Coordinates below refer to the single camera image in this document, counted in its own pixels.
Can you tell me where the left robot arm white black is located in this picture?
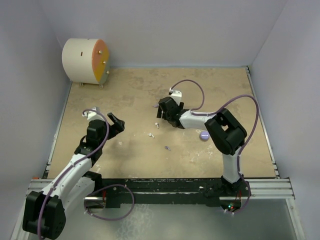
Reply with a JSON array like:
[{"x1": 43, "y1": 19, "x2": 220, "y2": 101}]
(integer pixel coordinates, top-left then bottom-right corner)
[{"x1": 22, "y1": 108, "x2": 125, "y2": 240}]

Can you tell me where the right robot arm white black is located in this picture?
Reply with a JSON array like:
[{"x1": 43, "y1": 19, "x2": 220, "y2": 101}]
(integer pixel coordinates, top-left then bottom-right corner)
[{"x1": 156, "y1": 96, "x2": 251, "y2": 196}]

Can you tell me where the purple charging case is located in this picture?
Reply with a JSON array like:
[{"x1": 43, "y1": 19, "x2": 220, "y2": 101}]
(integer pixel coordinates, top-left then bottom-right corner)
[{"x1": 199, "y1": 131, "x2": 210, "y2": 142}]

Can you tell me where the white cylinder orange face fixture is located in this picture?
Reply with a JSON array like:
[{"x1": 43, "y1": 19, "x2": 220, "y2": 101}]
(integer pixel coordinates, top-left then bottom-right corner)
[{"x1": 61, "y1": 38, "x2": 110, "y2": 89}]

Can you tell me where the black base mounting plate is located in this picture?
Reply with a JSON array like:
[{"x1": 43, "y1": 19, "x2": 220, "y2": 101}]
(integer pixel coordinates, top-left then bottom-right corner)
[{"x1": 89, "y1": 175, "x2": 251, "y2": 211}]

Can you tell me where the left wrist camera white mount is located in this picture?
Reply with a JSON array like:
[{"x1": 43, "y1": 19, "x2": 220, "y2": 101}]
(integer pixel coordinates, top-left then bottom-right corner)
[{"x1": 82, "y1": 106, "x2": 104, "y2": 122}]

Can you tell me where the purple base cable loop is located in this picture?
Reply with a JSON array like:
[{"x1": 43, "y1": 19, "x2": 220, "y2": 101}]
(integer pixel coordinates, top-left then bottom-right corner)
[{"x1": 83, "y1": 184, "x2": 136, "y2": 221}]

